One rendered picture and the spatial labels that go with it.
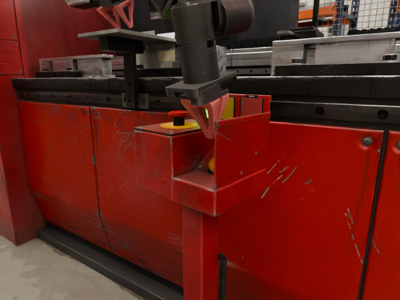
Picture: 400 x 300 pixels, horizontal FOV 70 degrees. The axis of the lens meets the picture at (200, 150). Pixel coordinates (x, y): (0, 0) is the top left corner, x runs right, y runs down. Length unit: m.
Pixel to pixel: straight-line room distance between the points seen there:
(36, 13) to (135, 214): 1.17
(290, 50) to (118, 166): 0.72
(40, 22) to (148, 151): 1.38
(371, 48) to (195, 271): 0.64
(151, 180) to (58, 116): 0.91
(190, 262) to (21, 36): 1.44
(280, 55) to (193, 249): 0.56
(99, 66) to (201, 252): 0.96
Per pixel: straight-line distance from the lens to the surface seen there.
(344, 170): 0.72
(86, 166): 1.29
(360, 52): 0.82
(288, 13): 1.44
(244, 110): 0.56
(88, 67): 1.39
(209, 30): 0.43
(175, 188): 0.50
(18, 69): 1.74
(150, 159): 0.53
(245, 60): 1.19
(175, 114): 0.54
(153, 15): 1.16
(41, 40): 1.81
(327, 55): 0.83
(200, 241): 0.58
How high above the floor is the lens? 0.87
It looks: 14 degrees down
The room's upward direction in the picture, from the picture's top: straight up
